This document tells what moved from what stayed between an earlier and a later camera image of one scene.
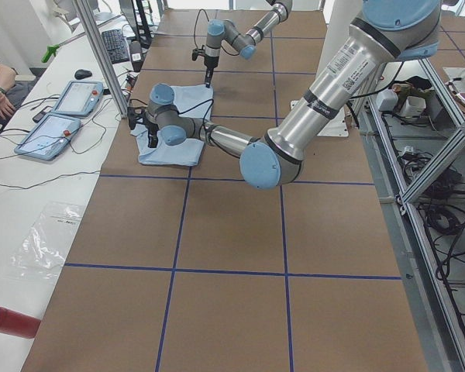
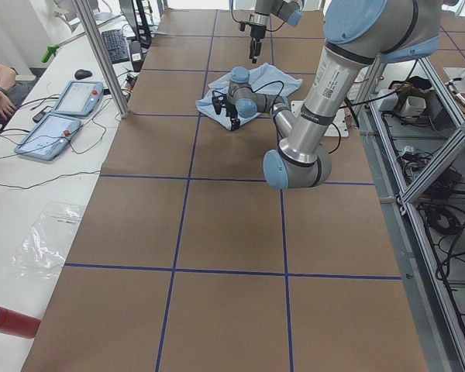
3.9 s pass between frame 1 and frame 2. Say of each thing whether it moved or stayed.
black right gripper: moved
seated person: stayed
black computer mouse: stayed
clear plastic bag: stayed
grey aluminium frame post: stayed
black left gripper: moved
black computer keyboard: stayed
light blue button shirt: moved
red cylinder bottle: stayed
